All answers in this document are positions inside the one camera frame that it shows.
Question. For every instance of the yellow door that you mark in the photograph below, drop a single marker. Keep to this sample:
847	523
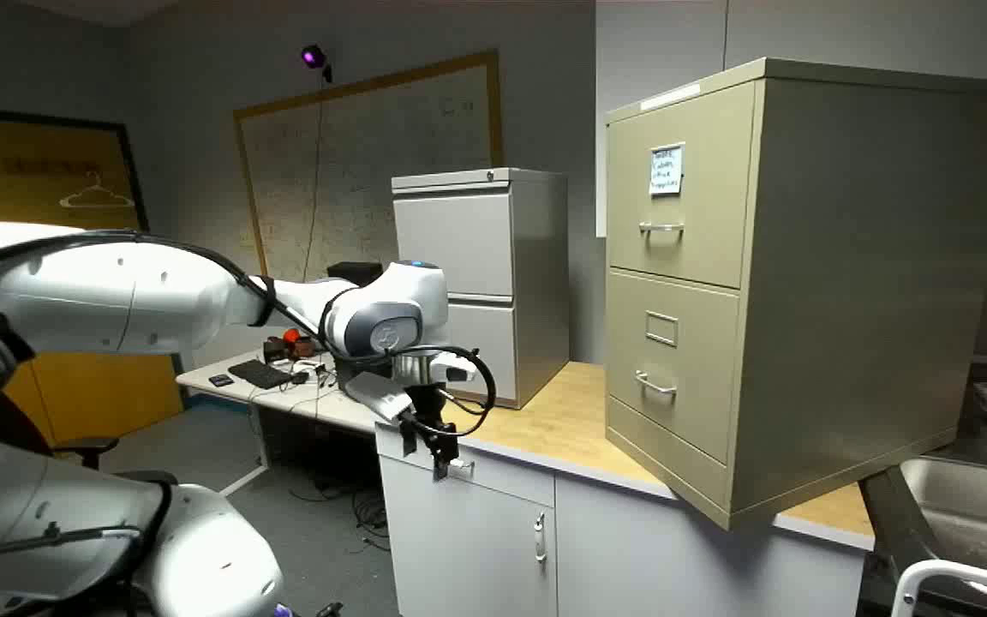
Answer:
16	171

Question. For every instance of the white paper label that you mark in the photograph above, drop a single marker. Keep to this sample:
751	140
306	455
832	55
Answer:
666	168

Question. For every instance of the small black phone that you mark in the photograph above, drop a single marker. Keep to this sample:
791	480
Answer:
220	378

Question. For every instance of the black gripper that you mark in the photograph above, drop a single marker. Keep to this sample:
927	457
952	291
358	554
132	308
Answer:
427	408

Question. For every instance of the white base cabinet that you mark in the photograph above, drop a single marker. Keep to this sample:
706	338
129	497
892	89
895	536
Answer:
471	548

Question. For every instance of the red desk object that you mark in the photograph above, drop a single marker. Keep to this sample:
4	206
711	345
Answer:
290	345

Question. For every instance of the white tube frame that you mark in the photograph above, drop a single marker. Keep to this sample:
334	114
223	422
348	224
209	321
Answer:
951	565

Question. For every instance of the steel sink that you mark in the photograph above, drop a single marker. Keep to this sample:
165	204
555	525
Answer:
975	516

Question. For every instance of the white clothes hanger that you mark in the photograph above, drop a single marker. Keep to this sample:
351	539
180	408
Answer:
92	187

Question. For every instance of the wood-framed whiteboard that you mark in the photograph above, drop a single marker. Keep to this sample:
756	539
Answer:
401	147

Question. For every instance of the grey two-drawer file cabinet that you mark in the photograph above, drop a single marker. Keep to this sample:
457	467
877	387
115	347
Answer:
540	287

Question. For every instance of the small black monitor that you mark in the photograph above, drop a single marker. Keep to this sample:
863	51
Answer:
358	273

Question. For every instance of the beige drawer with paper label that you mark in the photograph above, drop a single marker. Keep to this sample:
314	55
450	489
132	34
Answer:
718	206

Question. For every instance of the purple-lit wall camera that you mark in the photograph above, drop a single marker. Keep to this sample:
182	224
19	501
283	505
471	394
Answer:
314	55

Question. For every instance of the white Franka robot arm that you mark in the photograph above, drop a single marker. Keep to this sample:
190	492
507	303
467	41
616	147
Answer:
117	296

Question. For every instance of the black keyboard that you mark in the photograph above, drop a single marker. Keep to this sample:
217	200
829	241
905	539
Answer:
260	374

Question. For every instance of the beige file cabinet housing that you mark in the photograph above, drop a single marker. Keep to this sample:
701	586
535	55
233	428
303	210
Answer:
856	287

